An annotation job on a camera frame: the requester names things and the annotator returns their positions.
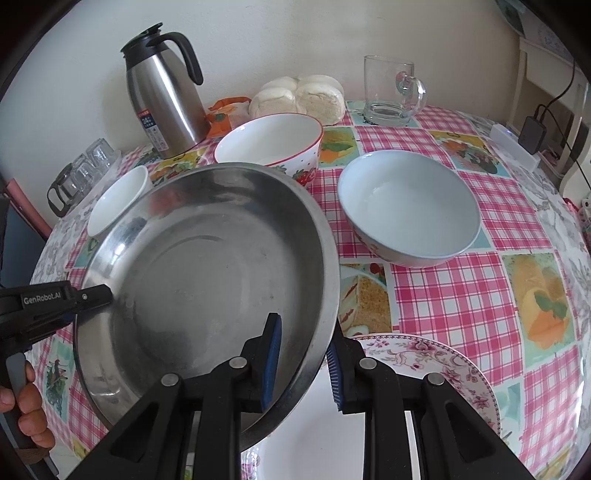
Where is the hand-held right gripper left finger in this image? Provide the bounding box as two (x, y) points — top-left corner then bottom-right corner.
(95, 313), (283, 480)

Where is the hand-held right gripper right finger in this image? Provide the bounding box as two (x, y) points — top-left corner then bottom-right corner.
(325, 318), (541, 480)

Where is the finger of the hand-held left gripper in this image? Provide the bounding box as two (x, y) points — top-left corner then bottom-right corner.
(74, 284), (114, 315)

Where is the large stainless steel plate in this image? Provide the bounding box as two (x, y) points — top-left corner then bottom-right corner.
(73, 161), (342, 450)

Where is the small white bowl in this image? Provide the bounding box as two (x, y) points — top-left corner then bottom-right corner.
(87, 166), (152, 238)

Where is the pink floral plate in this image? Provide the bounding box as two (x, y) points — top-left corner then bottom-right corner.
(240, 332), (502, 480)

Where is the red-rimmed strawberry bowl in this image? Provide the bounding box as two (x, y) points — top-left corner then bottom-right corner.
(213, 114), (324, 188)

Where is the person's left hand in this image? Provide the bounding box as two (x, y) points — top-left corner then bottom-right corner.
(0, 359), (57, 449)

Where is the black cup rack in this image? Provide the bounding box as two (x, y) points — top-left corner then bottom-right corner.
(46, 164), (81, 217)

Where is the pink checked tablecloth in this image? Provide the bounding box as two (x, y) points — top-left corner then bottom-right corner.
(65, 99), (583, 480)

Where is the row of clear glass cups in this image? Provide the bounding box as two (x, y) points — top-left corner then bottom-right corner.
(58, 138), (123, 199)

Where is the light blue bowl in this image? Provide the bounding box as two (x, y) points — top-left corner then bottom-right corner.
(337, 150), (482, 268)

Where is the stainless steel thermos jug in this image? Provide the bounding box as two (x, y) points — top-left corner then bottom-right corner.
(121, 22), (211, 160)

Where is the orange snack packet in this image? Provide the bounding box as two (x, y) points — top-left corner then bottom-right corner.
(206, 96), (252, 139)

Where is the bag of white steamed buns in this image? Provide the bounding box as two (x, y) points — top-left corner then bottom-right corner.
(249, 75), (347, 126)

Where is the clear glass mug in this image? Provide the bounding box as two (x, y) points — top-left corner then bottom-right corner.
(363, 55), (428, 127)

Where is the white plastic box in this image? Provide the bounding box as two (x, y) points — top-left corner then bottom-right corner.
(490, 124), (541, 171)

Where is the black charger adapter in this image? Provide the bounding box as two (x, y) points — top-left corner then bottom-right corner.
(518, 115), (548, 155)

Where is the white wooden furniture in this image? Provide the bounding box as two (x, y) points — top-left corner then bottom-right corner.
(510, 37), (591, 190)

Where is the dark blue board pink frame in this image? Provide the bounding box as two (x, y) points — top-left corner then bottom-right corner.
(0, 178), (52, 291)

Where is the black charger cable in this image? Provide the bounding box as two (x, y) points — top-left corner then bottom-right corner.
(531, 51), (578, 121)

